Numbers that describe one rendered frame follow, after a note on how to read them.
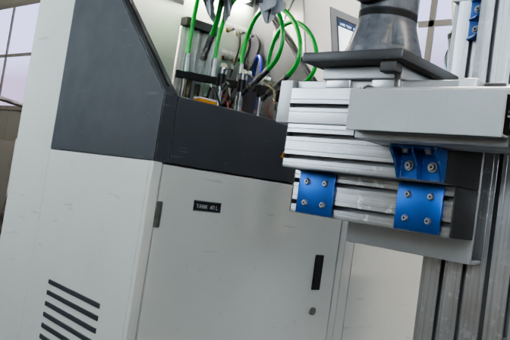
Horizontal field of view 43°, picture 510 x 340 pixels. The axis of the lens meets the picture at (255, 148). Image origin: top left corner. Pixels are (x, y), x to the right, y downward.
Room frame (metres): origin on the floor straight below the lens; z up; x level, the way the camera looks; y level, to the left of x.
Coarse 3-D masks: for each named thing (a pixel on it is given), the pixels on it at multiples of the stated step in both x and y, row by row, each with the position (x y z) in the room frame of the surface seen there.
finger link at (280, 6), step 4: (276, 0) 1.74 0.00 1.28; (280, 0) 1.73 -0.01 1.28; (276, 4) 1.74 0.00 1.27; (280, 4) 1.73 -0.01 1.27; (284, 4) 1.72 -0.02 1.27; (272, 8) 1.74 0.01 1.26; (276, 8) 1.74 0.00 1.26; (280, 8) 1.73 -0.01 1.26; (284, 8) 1.72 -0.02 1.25; (268, 12) 1.75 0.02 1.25; (272, 12) 1.74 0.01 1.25; (276, 12) 1.73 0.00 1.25; (272, 16) 1.74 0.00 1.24; (268, 20) 1.74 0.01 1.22
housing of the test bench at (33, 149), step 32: (64, 0) 1.97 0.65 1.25; (64, 32) 1.94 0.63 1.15; (32, 64) 2.10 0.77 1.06; (64, 64) 1.91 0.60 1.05; (32, 96) 2.06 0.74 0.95; (32, 128) 2.03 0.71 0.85; (32, 160) 2.00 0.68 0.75; (32, 192) 1.97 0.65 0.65; (32, 224) 1.94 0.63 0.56; (0, 256) 2.10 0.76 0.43; (32, 256) 1.91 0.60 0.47; (0, 288) 2.06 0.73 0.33; (0, 320) 2.03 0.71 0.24
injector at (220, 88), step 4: (220, 68) 1.88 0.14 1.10; (220, 72) 1.88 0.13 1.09; (224, 72) 1.88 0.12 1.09; (220, 76) 1.88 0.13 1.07; (224, 76) 1.88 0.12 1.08; (216, 80) 1.89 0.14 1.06; (220, 80) 1.88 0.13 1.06; (224, 80) 1.88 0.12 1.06; (216, 84) 1.89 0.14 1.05; (220, 84) 1.88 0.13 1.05; (224, 84) 1.87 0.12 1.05; (228, 84) 1.87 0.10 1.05; (216, 88) 1.89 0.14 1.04; (220, 88) 1.88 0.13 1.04; (224, 88) 1.88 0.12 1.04; (220, 92) 1.89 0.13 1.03; (216, 96) 1.89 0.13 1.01; (220, 96) 1.89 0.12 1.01; (216, 100) 1.89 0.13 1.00; (220, 100) 1.89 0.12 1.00; (216, 104) 1.89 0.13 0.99
